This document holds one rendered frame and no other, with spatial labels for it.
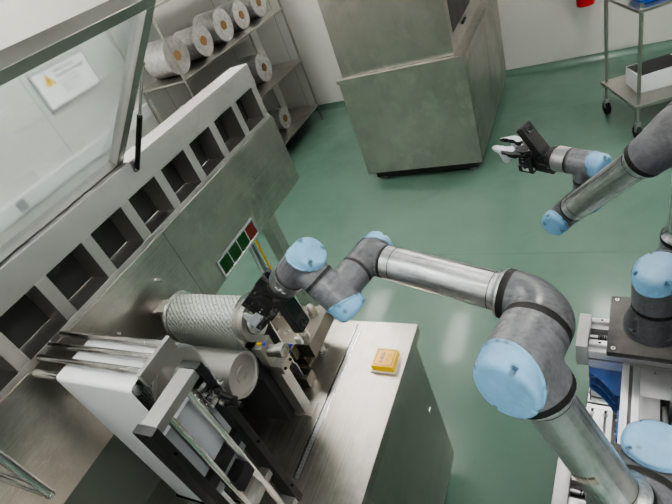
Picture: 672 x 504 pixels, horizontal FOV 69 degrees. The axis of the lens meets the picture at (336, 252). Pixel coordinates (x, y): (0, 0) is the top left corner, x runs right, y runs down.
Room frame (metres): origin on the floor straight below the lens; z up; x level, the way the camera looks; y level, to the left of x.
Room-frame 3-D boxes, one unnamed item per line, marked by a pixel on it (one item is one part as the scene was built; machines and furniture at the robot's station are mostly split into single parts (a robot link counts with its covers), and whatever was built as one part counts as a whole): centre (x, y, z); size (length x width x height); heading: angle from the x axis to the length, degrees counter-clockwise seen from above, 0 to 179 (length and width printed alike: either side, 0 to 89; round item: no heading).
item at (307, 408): (0.96, 0.26, 1.05); 0.06 x 0.05 x 0.31; 55
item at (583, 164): (1.12, -0.76, 1.21); 0.11 x 0.08 x 0.09; 24
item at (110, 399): (0.83, 0.59, 1.17); 0.34 x 0.05 x 0.54; 55
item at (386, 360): (1.01, -0.01, 0.91); 0.07 x 0.07 x 0.02; 55
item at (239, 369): (0.99, 0.44, 1.17); 0.26 x 0.12 x 0.12; 55
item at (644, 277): (0.82, -0.75, 0.98); 0.13 x 0.12 x 0.14; 114
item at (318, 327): (1.25, 0.30, 1.00); 0.40 x 0.16 x 0.06; 55
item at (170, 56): (5.04, 0.25, 0.92); 1.83 x 0.53 x 1.85; 145
